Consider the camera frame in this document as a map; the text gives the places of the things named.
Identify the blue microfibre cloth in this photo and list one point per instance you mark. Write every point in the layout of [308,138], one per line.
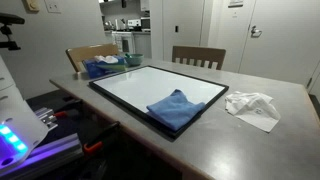
[175,110]

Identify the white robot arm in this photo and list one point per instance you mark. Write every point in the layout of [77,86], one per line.
[16,126]

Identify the black framed whiteboard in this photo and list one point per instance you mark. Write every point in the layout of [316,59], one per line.
[140,83]

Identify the green bowl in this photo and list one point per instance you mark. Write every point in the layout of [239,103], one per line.
[135,61]

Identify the small green block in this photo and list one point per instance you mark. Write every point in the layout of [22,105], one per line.
[127,55]

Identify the dark brown wooden chair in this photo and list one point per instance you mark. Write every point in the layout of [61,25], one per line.
[200,52]

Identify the white kitchen oven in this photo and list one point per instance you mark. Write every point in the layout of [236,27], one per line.
[123,41]

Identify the white tissue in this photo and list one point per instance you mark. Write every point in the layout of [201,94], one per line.
[106,59]

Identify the microwave oven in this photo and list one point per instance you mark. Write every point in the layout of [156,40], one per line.
[145,23]

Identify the blue tissue box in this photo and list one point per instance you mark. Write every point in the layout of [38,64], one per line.
[93,70]

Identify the white countertop appliance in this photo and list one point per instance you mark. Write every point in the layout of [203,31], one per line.
[134,23]

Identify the light wooden chair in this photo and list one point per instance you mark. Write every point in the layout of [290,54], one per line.
[86,52]

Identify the crumpled white paper towel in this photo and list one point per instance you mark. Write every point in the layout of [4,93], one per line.
[253,110]

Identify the door sign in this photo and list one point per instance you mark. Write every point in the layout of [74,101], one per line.
[235,2]

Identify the beige round thermostat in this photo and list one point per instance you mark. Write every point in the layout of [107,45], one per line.
[32,5]

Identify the aluminium mounting rail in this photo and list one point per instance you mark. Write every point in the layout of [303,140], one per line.
[56,146]

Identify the silver metal bracket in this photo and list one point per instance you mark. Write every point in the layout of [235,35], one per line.
[45,116]

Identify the black camera on mount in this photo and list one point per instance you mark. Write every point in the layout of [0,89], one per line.
[10,19]

